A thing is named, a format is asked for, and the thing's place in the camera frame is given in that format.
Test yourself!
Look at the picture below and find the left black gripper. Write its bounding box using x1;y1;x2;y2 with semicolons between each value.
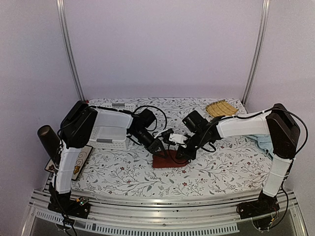
131;128;168;159

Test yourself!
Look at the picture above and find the dark red towel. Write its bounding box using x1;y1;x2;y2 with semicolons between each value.
152;149;189;169

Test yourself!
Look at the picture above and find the white perforated plastic basket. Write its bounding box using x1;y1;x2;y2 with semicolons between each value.
88;103;135;150

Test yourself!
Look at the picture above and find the light blue towel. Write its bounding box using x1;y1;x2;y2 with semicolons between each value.
245;134;274;160

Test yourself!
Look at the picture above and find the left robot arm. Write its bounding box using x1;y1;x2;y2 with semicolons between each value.
52;101;167;213

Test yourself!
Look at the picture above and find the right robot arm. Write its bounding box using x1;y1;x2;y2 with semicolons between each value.
169;103;302;214

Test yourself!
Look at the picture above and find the woven bamboo tray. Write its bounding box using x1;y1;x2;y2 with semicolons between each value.
205;99;239;118

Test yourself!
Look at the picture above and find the floral square ceramic plate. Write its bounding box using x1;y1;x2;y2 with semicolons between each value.
44;145;93;181

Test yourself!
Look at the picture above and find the black cylindrical cup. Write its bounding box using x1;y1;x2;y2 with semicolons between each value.
37;125;61;165

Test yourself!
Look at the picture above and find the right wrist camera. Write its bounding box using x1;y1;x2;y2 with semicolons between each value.
163;133;188;145

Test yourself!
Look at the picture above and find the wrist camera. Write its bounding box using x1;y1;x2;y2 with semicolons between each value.
163;133;188;145
154;128;174;138

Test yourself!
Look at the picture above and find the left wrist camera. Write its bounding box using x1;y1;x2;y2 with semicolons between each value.
154;128;174;138

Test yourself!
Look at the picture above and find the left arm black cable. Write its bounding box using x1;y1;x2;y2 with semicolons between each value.
132;105;168;138

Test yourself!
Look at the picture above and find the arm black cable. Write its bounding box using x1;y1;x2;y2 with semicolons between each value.
265;110;309;158
132;105;168;138

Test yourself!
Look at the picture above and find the front aluminium rail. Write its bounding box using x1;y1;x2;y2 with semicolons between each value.
22;189;306;236

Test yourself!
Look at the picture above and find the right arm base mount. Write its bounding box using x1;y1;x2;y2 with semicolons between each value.
236;196;280;219

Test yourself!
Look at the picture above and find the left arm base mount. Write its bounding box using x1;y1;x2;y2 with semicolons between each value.
48;197;91;219

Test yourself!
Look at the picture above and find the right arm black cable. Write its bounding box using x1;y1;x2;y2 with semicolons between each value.
265;110;309;158

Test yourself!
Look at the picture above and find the right aluminium frame post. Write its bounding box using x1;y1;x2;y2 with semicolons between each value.
241;0;270;104

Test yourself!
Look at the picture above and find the aluminium frame post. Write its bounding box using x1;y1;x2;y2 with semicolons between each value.
241;0;270;104
56;0;85;100

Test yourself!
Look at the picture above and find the left aluminium frame post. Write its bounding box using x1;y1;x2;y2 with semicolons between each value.
56;0;85;100

